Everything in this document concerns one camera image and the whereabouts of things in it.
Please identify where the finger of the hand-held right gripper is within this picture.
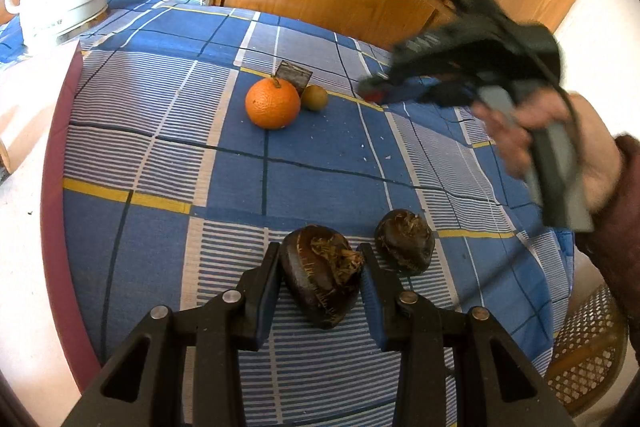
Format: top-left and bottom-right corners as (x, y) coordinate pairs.
(357, 72), (441, 102)
(420, 79), (481, 108)

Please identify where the person's right forearm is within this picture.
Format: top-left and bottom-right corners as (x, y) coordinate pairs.
(575, 134), (640, 323)

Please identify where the wicker chair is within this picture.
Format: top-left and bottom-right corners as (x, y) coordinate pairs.
(542, 284), (631, 418)

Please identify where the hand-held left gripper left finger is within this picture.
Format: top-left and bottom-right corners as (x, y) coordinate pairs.
(62, 242), (282, 427)

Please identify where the blue plaid tablecloth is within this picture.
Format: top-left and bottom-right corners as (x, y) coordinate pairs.
(0, 0), (576, 427)

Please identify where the tan round fruit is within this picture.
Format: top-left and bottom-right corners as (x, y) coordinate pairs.
(300, 84), (329, 112)

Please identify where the large orange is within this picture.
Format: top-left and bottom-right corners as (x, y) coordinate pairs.
(245, 77), (302, 130)

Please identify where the pink rimmed white tray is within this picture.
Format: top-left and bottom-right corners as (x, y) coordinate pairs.
(0, 41), (103, 408)

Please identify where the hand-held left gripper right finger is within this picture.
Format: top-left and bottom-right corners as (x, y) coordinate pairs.
(357, 243), (576, 427)

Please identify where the dark brown wrinkled fruit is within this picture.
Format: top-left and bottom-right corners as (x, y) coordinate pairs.
(374, 208), (436, 277)
(278, 226), (366, 330)

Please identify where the person's right hand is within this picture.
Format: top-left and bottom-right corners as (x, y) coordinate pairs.
(472, 89), (623, 212)

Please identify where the small dark box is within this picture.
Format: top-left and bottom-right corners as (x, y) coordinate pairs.
(274, 61), (312, 96)

